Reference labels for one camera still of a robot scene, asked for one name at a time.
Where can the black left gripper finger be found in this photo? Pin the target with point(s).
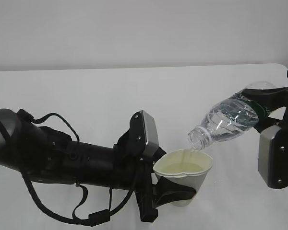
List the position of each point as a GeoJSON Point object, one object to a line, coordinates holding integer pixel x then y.
{"type": "Point", "coordinates": [168, 192]}
{"type": "Point", "coordinates": [159, 153]}

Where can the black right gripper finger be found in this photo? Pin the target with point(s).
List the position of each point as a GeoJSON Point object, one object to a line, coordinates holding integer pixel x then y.
{"type": "Point", "coordinates": [268, 100]}
{"type": "Point", "coordinates": [266, 123]}

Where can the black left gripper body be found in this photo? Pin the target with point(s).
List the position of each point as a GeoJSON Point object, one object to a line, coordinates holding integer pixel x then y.
{"type": "Point", "coordinates": [142, 187]}

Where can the white paper cup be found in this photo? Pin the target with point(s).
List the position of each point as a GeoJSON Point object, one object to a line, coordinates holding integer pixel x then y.
{"type": "Point", "coordinates": [184, 167]}

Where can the clear green-label water bottle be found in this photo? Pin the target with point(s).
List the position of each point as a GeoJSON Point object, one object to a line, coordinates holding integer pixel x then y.
{"type": "Point", "coordinates": [227, 120]}

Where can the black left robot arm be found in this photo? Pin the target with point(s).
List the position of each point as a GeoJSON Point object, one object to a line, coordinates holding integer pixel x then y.
{"type": "Point", "coordinates": [50, 156]}

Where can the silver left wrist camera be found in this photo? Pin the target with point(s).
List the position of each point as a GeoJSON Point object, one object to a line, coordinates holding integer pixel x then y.
{"type": "Point", "coordinates": [143, 137]}

